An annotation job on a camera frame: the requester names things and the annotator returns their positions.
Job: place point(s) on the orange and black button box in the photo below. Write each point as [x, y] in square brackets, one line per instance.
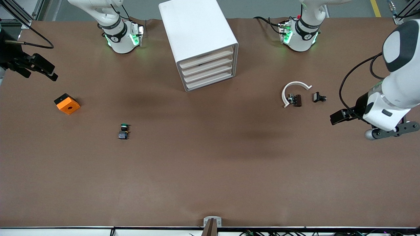
[69, 106]

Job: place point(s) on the green push button switch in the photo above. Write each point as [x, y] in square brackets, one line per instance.
[123, 135]

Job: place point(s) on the grey bracket with brown post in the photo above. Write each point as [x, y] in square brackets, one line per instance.
[212, 229]

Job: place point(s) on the white curved plastic part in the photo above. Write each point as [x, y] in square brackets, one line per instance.
[297, 83]

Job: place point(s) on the white drawer cabinet housing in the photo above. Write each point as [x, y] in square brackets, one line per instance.
[193, 26]

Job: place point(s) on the black clip with metal part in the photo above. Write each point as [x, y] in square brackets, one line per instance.
[297, 101]

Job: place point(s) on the white table edge rail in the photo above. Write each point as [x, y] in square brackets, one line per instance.
[49, 232]

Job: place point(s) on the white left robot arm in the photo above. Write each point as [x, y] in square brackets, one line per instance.
[400, 91]

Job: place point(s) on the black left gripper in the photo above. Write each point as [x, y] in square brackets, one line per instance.
[360, 105]

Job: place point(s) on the aluminium frame profile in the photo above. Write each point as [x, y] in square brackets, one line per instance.
[24, 21]
[402, 16]

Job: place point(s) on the small black clip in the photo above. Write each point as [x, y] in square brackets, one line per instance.
[317, 97]

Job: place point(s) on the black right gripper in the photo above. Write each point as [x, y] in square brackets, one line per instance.
[10, 54]

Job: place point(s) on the brown table cover mat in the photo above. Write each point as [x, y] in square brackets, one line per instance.
[210, 170]

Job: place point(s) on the white plastic drawer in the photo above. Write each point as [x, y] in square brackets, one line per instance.
[210, 79]
[210, 57]
[220, 61]
[210, 71]

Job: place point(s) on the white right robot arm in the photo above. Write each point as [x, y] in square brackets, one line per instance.
[115, 39]

